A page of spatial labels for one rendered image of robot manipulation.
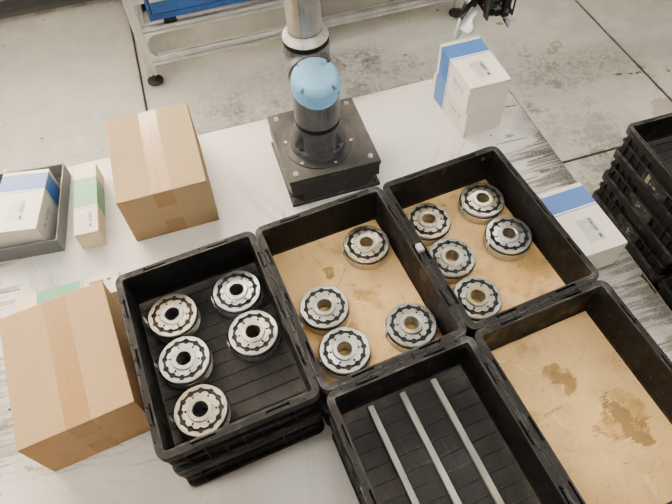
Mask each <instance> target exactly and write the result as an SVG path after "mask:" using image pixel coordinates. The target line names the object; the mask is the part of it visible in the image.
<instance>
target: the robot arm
mask: <svg viewBox="0 0 672 504"><path fill-rule="evenodd" d="M283 1H284V9H285V17H286V24H287V26H286V27H285V28H284V30H283V32H282V41H283V47H282V50H283V56H284V59H285V63H286V68H287V73H288V78H289V83H290V88H291V93H292V99H293V108H294V118H295V121H294V124H293V127H292V130H291V133H290V146H291V149H292V151H293V152H294V153H295V154H296V155H297V156H298V157H299V158H301V159H303V160H305V161H309V162H315V163H321V162H327V161H330V160H333V159H335V158H336V157H338V156H339V155H340V154H341V153H342V152H343V151H344V149H345V147H346V132H345V129H344V127H343V125H342V123H341V120H340V90H341V81H340V77H339V73H338V70H337V69H336V67H335V66H334V65H333V64H332V60H331V56H330V44H329V31H328V28H327V27H326V25H325V24H323V23H322V17H321V3H320V0H283ZM476 2H477V3H476ZM511 3H512V0H466V1H465V2H464V4H463V6H462V9H461V12H460V14H459V19H458V21H457V25H456V30H455V39H456V40H457V38H458V37H459V36H460V34H461V33H462V31H463V32H465V33H467V34H470V33H472V31H473V29H474V23H473V22H474V19H475V18H476V16H477V15H478V9H477V8H475V7H476V5H477V4H478V5H479V6H480V8H481V9H482V11H483V17H484V18H485V20H486V21H488V17H491V16H494V15H495V16H501V17H503V21H504V23H505V24H506V26H507V27H509V26H510V23H511V21H512V22H514V23H516V20H515V19H514V17H513V16H512V15H513V12H514V8H515V4H516V0H514V5H513V9H512V8H511Z"/></svg>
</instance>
